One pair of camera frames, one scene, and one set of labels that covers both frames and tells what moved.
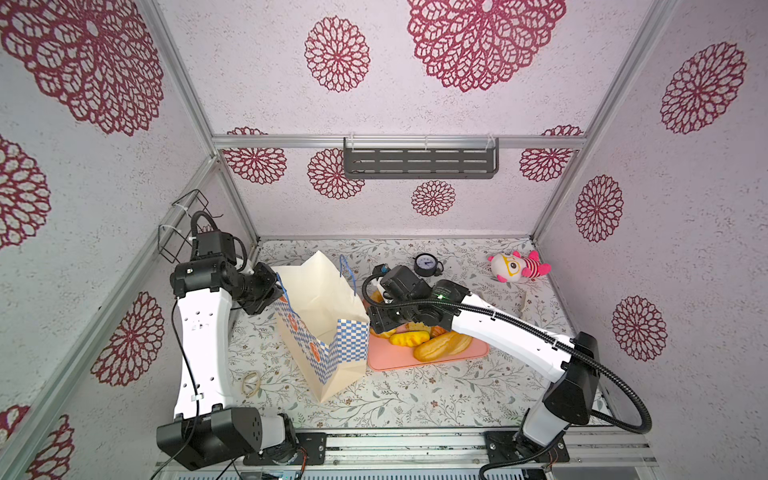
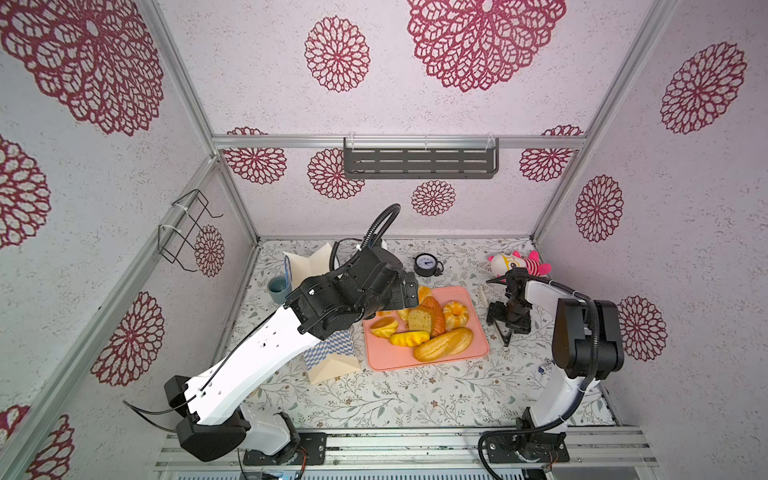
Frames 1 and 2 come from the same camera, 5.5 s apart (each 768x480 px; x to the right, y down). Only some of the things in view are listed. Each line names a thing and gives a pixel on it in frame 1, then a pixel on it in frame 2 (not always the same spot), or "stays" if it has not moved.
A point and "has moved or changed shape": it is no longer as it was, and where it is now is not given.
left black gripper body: x=257 y=290 → x=393 y=299
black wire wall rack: x=191 y=216 stays
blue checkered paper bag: x=323 y=327 has moved or changed shape
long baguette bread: x=442 y=347 stays
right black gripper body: x=390 y=315 → x=511 y=315
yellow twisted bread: x=409 y=338 stays
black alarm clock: x=427 y=265 stays
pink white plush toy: x=511 y=267 stays
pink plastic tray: x=384 y=355 stays
